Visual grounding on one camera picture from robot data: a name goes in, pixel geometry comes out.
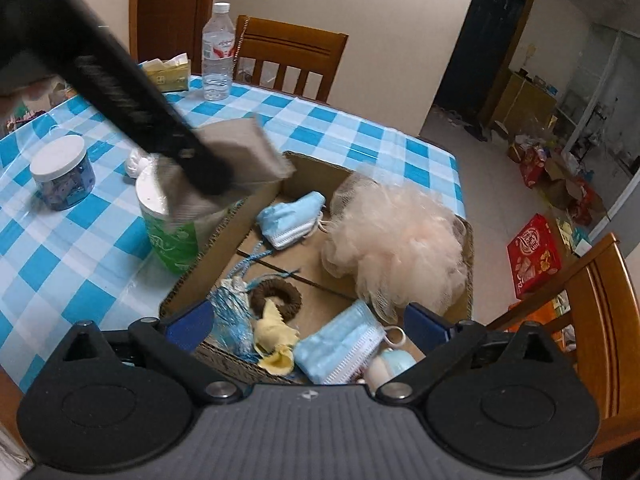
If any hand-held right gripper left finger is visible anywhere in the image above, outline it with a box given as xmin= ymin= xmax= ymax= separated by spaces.
xmin=60 ymin=298 xmax=243 ymax=406

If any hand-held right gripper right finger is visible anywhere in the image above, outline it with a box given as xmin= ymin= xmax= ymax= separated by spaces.
xmin=375 ymin=302 xmax=571 ymax=406

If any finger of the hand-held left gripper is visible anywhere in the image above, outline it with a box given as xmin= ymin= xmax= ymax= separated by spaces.
xmin=150 ymin=132 xmax=234 ymax=197

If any grey cloth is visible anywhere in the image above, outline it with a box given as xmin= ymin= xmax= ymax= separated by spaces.
xmin=152 ymin=115 xmax=297 ymax=223

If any blue and white plush toy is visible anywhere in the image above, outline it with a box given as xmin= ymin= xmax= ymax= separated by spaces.
xmin=362 ymin=325 xmax=418 ymax=388

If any yellow cloth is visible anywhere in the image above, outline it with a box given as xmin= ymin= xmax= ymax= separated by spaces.
xmin=252 ymin=297 xmax=301 ymax=376

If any peach mesh bath loofah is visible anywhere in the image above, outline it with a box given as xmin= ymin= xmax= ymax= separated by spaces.
xmin=320 ymin=175 xmax=468 ymax=323

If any blue face mask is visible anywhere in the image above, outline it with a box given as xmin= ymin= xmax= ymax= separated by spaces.
xmin=292 ymin=300 xmax=386 ymax=386
xmin=256 ymin=191 xmax=328 ymax=251

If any brown hair scrunchie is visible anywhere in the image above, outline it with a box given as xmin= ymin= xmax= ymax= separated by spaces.
xmin=248 ymin=282 xmax=303 ymax=323

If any cardboard box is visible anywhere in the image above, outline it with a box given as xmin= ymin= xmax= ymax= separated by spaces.
xmin=159 ymin=150 xmax=475 ymax=386

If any blue tinsel tassel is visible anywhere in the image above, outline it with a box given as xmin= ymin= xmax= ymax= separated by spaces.
xmin=207 ymin=240 xmax=301 ymax=363

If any yellow tissue pack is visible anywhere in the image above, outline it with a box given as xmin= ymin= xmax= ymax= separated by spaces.
xmin=137 ymin=52 xmax=192 ymax=93

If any white cloth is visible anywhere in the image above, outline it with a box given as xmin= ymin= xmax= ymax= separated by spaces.
xmin=124 ymin=150 xmax=151 ymax=179

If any green wrapped toilet paper roll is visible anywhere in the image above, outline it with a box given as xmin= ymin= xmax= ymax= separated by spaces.
xmin=135 ymin=162 xmax=246 ymax=276

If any brown wooden door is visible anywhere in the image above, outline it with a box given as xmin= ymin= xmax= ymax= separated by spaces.
xmin=129 ymin=0 xmax=218 ymax=77

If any clear jar with white lid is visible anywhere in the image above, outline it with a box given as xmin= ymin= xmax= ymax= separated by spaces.
xmin=29 ymin=135 xmax=97 ymax=212

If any plastic water bottle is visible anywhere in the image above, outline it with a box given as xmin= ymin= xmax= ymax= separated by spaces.
xmin=201 ymin=2 xmax=237 ymax=102

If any blue checkered tablecloth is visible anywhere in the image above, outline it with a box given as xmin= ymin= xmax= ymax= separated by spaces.
xmin=0 ymin=75 xmax=458 ymax=396

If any red printed box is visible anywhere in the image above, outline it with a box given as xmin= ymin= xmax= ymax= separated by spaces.
xmin=507 ymin=213 xmax=564 ymax=297

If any wooden chair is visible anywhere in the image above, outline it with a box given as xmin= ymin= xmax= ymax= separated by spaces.
xmin=234 ymin=15 xmax=349 ymax=103
xmin=487 ymin=232 xmax=640 ymax=461
xmin=0 ymin=365 xmax=23 ymax=448

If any pile of boxes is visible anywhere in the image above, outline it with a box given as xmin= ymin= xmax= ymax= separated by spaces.
xmin=492 ymin=120 xmax=608 ymax=226

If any tan cabinet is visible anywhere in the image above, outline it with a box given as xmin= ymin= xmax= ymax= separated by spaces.
xmin=500 ymin=71 xmax=558 ymax=131

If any dark door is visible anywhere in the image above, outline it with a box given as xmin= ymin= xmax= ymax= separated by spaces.
xmin=432 ymin=0 xmax=536 ymax=126

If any glass cabinet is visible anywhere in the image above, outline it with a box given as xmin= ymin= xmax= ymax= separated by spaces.
xmin=557 ymin=25 xmax=640 ymax=201

